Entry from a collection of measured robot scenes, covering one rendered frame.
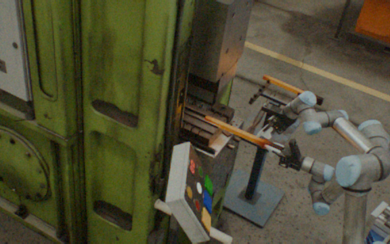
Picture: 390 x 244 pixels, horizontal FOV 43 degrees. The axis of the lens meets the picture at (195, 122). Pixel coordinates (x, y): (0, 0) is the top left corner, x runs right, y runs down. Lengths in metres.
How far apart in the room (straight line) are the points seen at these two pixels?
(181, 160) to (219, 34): 0.57
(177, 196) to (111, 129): 0.62
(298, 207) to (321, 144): 0.79
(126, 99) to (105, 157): 0.46
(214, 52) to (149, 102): 0.37
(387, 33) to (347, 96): 1.17
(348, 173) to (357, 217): 0.19
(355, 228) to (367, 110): 2.88
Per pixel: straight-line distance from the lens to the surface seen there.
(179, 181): 2.07
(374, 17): 5.88
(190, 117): 2.70
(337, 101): 4.91
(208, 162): 2.64
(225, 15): 2.15
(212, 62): 2.28
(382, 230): 2.84
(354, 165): 2.02
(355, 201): 2.09
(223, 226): 3.49
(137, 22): 2.15
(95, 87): 2.45
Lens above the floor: 2.68
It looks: 39 degrees down
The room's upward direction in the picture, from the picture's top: 9 degrees clockwise
